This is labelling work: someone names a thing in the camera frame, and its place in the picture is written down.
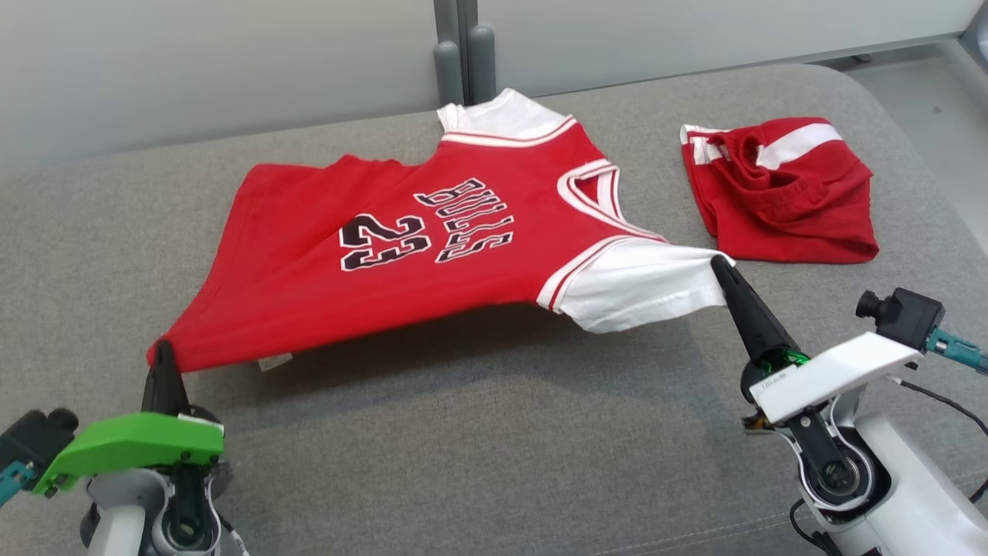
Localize black cable teal plug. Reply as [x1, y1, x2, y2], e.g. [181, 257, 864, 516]
[0, 459, 38, 508]
[899, 328, 988, 503]

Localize red Bulls basketball jersey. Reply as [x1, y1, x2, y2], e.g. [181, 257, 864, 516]
[147, 87, 734, 373]

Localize black right cable teal plug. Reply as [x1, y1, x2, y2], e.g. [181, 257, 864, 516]
[899, 328, 988, 503]

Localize red shorts with white stripes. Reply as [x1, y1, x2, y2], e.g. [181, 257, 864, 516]
[681, 117, 881, 265]

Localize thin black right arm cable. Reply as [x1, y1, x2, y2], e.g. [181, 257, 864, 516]
[789, 498, 846, 556]

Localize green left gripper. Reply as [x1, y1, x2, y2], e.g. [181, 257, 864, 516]
[32, 340, 226, 497]

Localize black left cable teal plug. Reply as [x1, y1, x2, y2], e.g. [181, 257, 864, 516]
[0, 459, 38, 508]

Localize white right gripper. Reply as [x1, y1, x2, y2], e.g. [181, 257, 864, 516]
[710, 255, 925, 427]

